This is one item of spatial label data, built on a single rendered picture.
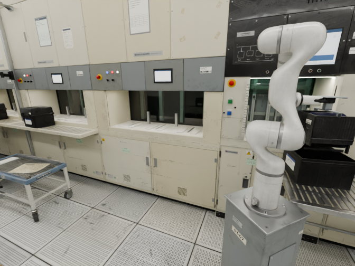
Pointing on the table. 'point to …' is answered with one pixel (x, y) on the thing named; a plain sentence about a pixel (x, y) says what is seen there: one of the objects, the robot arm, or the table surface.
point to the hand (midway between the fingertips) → (328, 100)
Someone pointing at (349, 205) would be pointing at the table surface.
